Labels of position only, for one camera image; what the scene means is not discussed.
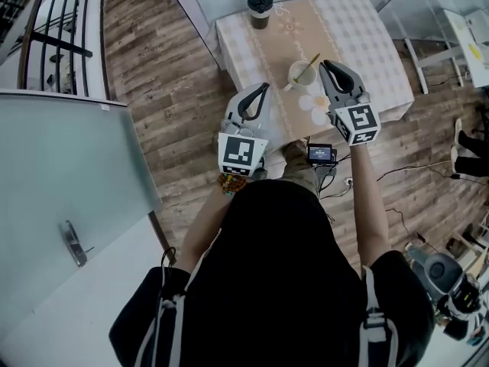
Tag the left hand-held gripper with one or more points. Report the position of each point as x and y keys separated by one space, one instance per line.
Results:
x=240 y=153

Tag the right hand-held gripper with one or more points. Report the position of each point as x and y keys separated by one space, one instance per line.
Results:
x=357 y=121

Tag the white cup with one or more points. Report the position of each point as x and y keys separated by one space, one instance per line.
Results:
x=303 y=75

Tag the person's left forearm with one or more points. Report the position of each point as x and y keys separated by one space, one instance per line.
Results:
x=202 y=228

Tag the person's right forearm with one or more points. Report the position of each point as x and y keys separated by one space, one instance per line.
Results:
x=368 y=205

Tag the checked beige tablecloth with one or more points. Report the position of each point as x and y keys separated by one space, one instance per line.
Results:
x=344 y=33

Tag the small black monitor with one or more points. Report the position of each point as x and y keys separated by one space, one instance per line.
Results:
x=320 y=154

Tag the person's camouflage trouser leg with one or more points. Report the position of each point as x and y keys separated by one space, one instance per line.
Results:
x=300 y=166

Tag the dark tumbler with black lid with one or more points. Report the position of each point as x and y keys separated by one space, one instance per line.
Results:
x=260 y=12

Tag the white power socket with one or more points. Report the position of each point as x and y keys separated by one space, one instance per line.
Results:
x=348 y=181

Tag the person's black shirt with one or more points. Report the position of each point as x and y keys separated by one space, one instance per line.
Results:
x=275 y=281

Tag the frosted glass door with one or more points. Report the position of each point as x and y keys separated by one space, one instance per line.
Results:
x=65 y=174

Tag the black metal railing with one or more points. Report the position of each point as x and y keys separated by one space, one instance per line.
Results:
x=49 y=40

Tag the grey and black machine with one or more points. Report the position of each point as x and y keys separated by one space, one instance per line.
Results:
x=447 y=281

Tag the white desk frame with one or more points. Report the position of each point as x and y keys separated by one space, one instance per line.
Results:
x=462 y=40

